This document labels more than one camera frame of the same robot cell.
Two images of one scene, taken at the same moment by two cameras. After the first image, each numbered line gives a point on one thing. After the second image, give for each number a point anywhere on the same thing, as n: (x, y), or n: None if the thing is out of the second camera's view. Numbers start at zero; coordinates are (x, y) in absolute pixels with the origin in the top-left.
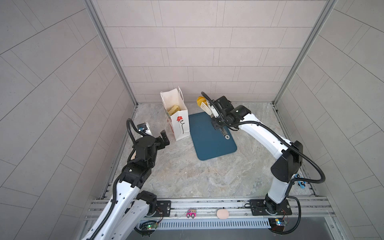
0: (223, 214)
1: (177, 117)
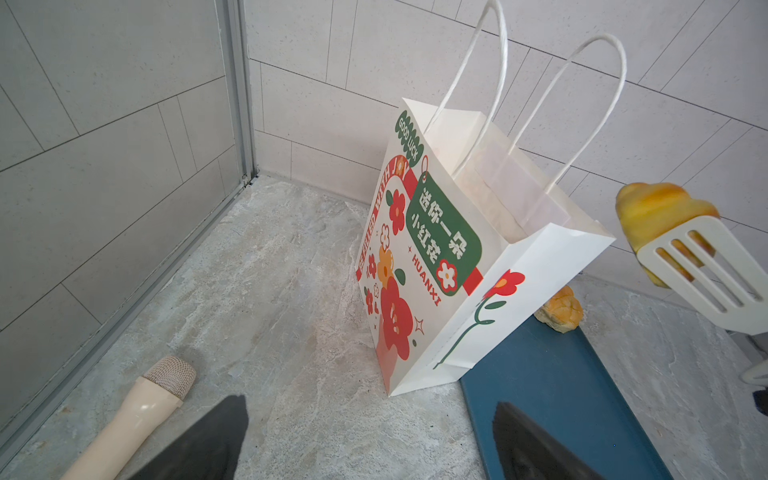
0: None
1: (465, 231)
